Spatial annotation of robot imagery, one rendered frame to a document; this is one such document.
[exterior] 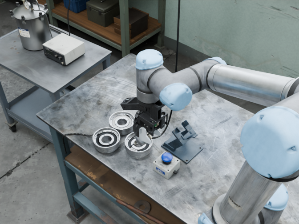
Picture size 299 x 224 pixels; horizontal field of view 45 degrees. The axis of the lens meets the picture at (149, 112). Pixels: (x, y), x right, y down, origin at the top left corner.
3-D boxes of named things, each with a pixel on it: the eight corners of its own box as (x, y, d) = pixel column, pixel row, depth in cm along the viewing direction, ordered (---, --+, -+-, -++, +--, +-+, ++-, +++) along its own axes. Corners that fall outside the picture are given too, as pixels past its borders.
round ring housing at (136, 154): (140, 163, 133) (139, 156, 130) (119, 149, 137) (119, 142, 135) (158, 147, 138) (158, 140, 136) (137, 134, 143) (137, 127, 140)
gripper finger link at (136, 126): (135, 139, 118) (136, 119, 113) (132, 137, 119) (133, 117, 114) (145, 133, 121) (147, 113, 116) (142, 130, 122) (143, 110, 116)
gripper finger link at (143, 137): (147, 154, 120) (149, 134, 114) (134, 145, 123) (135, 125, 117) (153, 150, 122) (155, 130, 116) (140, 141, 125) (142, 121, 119)
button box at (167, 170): (152, 170, 131) (152, 161, 127) (164, 158, 134) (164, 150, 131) (170, 182, 127) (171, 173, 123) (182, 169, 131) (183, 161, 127)
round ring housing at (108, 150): (126, 142, 140) (125, 134, 138) (109, 159, 134) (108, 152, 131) (105, 130, 145) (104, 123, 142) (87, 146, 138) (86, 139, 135)
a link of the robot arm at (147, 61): (146, 67, 95) (129, 52, 100) (146, 98, 102) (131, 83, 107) (170, 58, 98) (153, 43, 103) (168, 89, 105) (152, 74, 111)
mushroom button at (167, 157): (158, 165, 129) (159, 156, 126) (165, 158, 131) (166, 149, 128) (167, 171, 127) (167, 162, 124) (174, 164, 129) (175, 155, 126)
